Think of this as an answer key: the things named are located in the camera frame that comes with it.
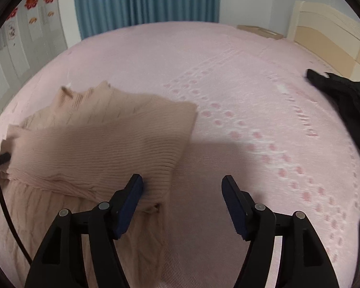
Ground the white wardrobe with flower stickers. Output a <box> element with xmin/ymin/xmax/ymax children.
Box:
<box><xmin>0</xmin><ymin>0</ymin><xmax>69</xmax><ymax>126</ymax></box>

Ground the beige knit sweater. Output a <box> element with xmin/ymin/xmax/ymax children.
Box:
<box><xmin>0</xmin><ymin>80</ymin><xmax>198</xmax><ymax>288</ymax></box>

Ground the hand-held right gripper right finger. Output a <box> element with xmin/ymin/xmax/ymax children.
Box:
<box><xmin>221</xmin><ymin>174</ymin><xmax>341</xmax><ymax>288</ymax></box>

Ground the black jacket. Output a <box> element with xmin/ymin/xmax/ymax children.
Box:
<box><xmin>305</xmin><ymin>68</ymin><xmax>360</xmax><ymax>162</ymax></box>

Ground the blue curtain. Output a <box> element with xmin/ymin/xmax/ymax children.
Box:
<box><xmin>73</xmin><ymin>0</ymin><xmax>221</xmax><ymax>41</ymax></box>

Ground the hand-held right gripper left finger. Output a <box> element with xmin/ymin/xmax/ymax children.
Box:
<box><xmin>24</xmin><ymin>173</ymin><xmax>144</xmax><ymax>288</ymax></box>

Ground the pink bed blanket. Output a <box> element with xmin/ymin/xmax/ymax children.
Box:
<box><xmin>0</xmin><ymin>21</ymin><xmax>360</xmax><ymax>288</ymax></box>

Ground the black cable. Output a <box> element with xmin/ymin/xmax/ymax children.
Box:
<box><xmin>0</xmin><ymin>150</ymin><xmax>33</xmax><ymax>264</ymax></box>

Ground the cream wooden headboard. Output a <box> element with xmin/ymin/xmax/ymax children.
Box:
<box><xmin>286</xmin><ymin>0</ymin><xmax>360</xmax><ymax>84</ymax></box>

